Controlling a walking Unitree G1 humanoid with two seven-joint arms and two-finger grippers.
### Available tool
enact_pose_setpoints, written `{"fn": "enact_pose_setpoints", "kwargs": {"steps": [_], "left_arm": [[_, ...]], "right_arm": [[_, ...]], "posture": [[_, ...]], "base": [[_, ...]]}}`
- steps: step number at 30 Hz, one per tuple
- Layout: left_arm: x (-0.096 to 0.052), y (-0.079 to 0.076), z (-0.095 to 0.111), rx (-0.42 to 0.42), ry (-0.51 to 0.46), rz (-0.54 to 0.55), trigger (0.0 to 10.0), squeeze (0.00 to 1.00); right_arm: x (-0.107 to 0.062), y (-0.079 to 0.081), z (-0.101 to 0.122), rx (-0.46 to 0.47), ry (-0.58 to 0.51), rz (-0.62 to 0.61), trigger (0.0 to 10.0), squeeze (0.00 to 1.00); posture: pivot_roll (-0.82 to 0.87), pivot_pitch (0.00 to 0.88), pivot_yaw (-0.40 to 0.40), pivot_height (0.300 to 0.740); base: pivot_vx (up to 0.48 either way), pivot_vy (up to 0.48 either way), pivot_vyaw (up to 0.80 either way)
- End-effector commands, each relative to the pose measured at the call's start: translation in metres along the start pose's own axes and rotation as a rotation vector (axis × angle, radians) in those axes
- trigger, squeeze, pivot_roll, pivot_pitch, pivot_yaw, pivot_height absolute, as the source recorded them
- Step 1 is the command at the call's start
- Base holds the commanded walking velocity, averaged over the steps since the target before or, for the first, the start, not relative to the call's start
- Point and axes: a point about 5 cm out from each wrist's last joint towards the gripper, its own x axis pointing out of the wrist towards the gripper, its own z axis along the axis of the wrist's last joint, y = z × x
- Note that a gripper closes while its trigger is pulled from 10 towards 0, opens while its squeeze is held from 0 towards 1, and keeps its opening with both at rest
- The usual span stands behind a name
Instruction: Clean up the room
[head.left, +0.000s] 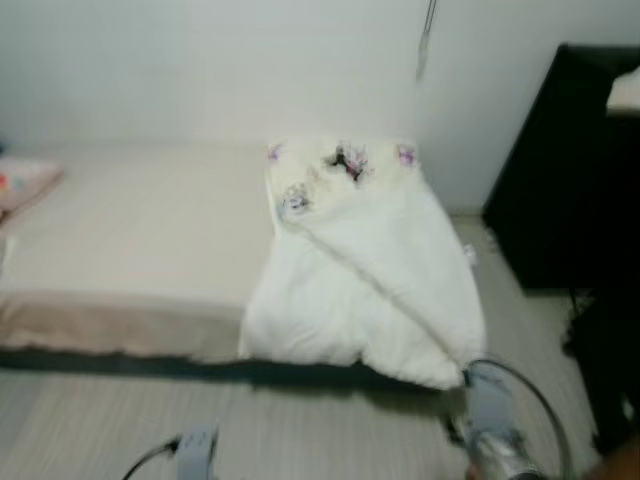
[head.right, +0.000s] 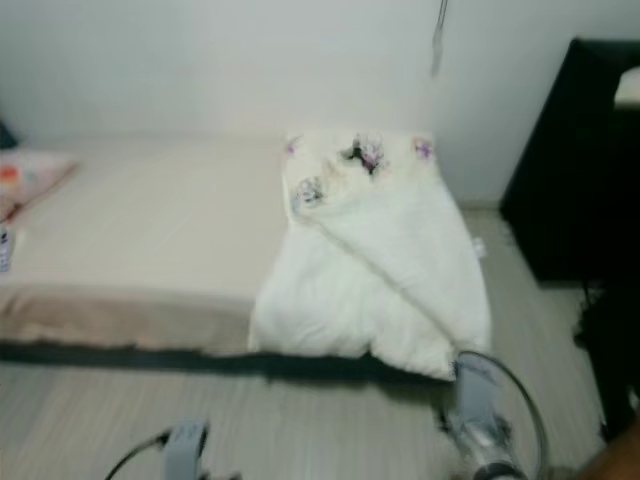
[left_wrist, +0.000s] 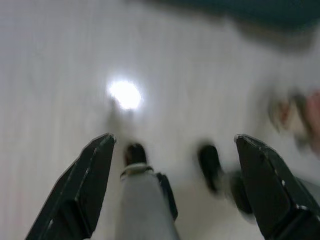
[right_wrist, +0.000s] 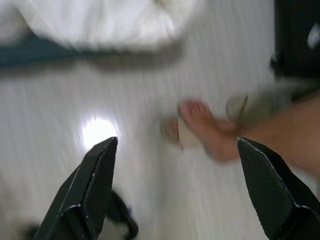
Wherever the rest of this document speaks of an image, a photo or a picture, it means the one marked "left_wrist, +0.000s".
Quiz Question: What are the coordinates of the grey robot right leg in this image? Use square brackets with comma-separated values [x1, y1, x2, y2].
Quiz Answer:
[196, 143, 320, 223]

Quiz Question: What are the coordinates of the grey robot leg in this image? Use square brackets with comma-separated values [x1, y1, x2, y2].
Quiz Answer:
[196, 143, 320, 223]
[119, 142, 181, 240]

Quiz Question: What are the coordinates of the brown cardboard box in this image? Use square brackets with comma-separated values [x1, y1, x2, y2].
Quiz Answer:
[267, 86, 320, 153]

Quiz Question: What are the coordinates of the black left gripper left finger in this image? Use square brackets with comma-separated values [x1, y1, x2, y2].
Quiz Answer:
[24, 133, 118, 240]

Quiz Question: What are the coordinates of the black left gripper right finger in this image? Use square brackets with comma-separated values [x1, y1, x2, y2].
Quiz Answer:
[234, 134, 320, 240]

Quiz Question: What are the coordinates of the grey robot left leg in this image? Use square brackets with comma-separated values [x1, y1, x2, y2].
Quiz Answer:
[119, 142, 181, 240]

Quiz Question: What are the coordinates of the dark blue bed frame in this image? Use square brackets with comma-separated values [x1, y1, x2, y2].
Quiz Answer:
[142, 0, 320, 51]

